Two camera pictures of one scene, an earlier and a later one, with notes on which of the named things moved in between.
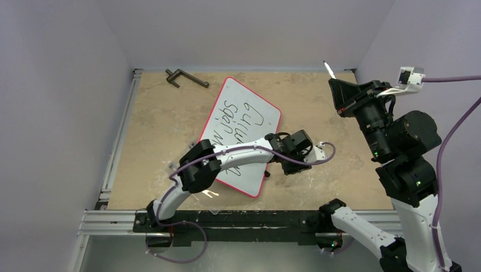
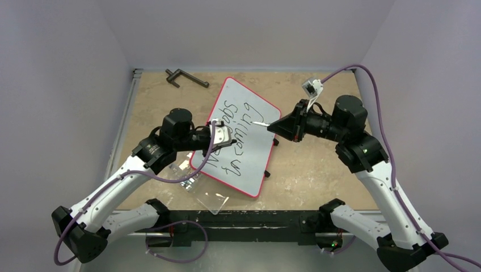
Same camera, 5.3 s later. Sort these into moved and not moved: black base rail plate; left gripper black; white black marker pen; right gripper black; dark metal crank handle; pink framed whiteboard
Moved: white black marker pen; right gripper black; left gripper black
Not moved: dark metal crank handle; black base rail plate; pink framed whiteboard
